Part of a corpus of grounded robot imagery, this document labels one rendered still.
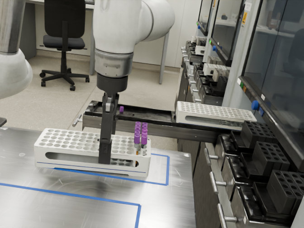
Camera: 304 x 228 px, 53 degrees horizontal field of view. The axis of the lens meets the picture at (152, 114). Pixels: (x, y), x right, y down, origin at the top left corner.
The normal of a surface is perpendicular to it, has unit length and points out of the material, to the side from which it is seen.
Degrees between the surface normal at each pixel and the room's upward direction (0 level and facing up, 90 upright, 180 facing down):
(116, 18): 86
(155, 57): 90
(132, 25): 91
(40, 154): 90
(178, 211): 0
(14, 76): 103
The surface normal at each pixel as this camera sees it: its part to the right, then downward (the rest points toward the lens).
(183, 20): -0.04, 0.40
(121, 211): 0.12, -0.91
